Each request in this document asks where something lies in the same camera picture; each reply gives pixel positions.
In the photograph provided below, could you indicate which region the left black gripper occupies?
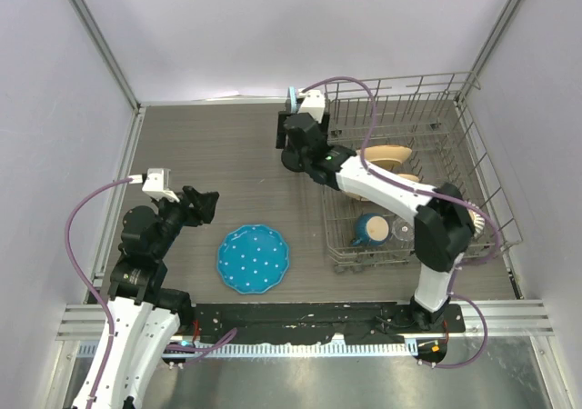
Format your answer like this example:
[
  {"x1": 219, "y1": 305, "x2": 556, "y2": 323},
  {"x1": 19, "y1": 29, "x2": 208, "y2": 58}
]
[{"x1": 152, "y1": 185, "x2": 218, "y2": 257}]

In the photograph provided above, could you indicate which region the phone with light blue case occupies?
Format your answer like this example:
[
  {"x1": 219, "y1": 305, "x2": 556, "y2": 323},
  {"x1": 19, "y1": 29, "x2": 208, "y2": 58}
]
[{"x1": 286, "y1": 86, "x2": 299, "y2": 114}]

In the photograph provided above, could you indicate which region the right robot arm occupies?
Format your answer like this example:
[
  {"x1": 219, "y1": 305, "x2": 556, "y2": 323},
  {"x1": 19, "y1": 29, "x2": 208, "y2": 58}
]
[{"x1": 276, "y1": 112, "x2": 485, "y2": 332}]

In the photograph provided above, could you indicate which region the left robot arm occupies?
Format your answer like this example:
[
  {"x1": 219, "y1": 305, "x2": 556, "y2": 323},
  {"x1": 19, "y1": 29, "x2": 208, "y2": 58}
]
[{"x1": 72, "y1": 186, "x2": 219, "y2": 408}]

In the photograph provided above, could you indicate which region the blue polka dot plate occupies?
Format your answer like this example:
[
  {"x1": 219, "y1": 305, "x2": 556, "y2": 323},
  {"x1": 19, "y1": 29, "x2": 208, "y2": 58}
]
[{"x1": 216, "y1": 224, "x2": 290, "y2": 294}]

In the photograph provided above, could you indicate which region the beige plate rear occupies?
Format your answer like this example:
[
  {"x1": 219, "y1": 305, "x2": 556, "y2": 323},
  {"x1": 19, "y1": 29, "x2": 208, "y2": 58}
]
[{"x1": 365, "y1": 145, "x2": 412, "y2": 170}]

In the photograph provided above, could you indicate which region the beige plate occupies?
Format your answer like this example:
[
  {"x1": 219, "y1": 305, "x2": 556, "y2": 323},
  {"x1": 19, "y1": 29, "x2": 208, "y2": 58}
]
[
  {"x1": 365, "y1": 145, "x2": 412, "y2": 170},
  {"x1": 344, "y1": 174, "x2": 420, "y2": 202}
]

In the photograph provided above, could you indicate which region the beige plate front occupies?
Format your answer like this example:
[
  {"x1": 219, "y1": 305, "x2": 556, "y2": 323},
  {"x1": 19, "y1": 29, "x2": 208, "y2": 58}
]
[{"x1": 344, "y1": 174, "x2": 420, "y2": 202}]

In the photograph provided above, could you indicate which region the blue mug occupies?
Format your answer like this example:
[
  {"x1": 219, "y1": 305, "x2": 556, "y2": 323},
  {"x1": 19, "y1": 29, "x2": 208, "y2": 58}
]
[{"x1": 351, "y1": 213, "x2": 391, "y2": 246}]

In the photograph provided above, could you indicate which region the clear glass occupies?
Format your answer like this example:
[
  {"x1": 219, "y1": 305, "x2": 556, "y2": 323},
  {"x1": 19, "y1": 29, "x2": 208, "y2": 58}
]
[{"x1": 392, "y1": 217, "x2": 415, "y2": 243}]

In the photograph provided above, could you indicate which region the white ribbed cup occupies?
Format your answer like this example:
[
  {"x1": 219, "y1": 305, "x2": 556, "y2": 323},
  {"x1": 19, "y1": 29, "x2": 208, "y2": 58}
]
[{"x1": 467, "y1": 201, "x2": 486, "y2": 239}]

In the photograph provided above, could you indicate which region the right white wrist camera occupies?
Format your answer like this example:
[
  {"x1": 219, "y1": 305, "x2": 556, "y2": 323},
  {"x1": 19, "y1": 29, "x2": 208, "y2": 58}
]
[{"x1": 298, "y1": 89, "x2": 326, "y2": 123}]

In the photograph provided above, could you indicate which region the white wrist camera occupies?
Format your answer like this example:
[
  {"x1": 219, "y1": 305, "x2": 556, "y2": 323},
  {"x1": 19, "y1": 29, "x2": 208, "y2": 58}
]
[
  {"x1": 298, "y1": 89, "x2": 326, "y2": 123},
  {"x1": 128, "y1": 168, "x2": 179, "y2": 203}
]

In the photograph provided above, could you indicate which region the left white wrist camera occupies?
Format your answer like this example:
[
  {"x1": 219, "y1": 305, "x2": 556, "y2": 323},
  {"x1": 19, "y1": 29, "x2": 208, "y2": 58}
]
[{"x1": 128, "y1": 168, "x2": 179, "y2": 203}]

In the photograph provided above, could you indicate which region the metal wire dish rack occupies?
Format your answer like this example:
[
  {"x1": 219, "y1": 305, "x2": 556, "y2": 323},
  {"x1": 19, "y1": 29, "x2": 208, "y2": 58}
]
[{"x1": 321, "y1": 72, "x2": 522, "y2": 273}]

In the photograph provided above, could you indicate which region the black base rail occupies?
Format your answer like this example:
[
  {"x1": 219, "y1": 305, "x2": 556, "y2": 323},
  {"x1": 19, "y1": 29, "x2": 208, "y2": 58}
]
[{"x1": 177, "y1": 302, "x2": 466, "y2": 345}]

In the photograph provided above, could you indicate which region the white cable duct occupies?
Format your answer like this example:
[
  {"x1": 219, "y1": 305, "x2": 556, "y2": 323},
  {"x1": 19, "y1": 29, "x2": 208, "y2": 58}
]
[{"x1": 79, "y1": 341, "x2": 418, "y2": 358}]

